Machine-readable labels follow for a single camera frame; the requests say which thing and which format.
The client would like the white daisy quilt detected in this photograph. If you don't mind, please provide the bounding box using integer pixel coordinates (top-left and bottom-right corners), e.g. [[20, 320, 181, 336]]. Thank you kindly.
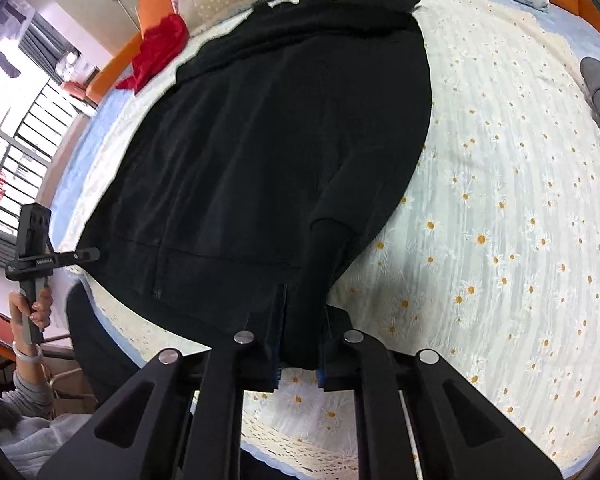
[[77, 0, 600, 466]]

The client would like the row of hanging clothes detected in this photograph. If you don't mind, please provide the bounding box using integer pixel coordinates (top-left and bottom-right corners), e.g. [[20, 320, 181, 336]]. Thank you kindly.
[[0, 0, 27, 79]]

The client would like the black zip jacket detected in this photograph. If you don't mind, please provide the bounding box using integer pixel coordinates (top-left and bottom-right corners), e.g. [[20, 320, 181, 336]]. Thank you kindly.
[[80, 0, 433, 368]]

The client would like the orange chair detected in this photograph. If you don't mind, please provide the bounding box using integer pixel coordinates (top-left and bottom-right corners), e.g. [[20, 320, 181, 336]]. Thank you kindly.
[[61, 80, 99, 107]]

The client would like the person's left hand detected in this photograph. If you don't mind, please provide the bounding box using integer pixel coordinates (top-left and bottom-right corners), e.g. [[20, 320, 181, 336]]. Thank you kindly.
[[10, 287, 55, 346]]

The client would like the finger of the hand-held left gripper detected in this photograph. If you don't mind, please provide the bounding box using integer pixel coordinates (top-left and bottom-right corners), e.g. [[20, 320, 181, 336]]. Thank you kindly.
[[49, 247, 101, 265]]

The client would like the white bracelet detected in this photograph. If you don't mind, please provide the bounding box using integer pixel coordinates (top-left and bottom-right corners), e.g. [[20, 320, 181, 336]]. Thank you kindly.
[[12, 341, 44, 364]]

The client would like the metal clothes pole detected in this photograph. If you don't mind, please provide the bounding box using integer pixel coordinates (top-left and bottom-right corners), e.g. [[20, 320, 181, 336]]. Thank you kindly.
[[109, 0, 142, 36]]

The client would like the red garment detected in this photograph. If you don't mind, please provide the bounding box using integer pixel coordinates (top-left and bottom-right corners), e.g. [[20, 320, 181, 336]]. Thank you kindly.
[[115, 14, 190, 95]]

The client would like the orange sofa bed frame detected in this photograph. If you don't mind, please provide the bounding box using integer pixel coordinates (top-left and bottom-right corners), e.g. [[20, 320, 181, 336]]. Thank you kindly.
[[85, 0, 600, 106]]

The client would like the person's grey top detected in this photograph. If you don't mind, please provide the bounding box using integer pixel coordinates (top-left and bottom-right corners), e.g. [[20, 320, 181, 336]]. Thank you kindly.
[[0, 395, 103, 480]]

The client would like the person's left forearm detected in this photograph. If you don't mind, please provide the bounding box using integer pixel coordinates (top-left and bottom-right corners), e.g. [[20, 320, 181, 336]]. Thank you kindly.
[[10, 342, 56, 412]]

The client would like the grey curtain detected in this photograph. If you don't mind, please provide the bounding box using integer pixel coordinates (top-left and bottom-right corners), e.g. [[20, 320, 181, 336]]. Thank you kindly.
[[17, 10, 81, 77]]

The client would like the dark cloth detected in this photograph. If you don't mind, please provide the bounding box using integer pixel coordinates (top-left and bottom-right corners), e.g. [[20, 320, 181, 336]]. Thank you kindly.
[[66, 281, 148, 413]]

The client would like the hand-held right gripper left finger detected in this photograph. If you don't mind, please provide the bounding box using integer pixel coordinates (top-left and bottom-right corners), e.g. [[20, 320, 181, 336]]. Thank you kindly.
[[37, 284, 287, 480]]

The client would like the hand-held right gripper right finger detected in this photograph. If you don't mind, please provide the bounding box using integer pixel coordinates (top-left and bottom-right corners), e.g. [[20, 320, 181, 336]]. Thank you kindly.
[[320, 305, 563, 480]]

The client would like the black balcony railing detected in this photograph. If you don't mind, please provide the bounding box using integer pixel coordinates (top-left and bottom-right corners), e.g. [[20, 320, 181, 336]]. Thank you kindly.
[[0, 80, 88, 231]]

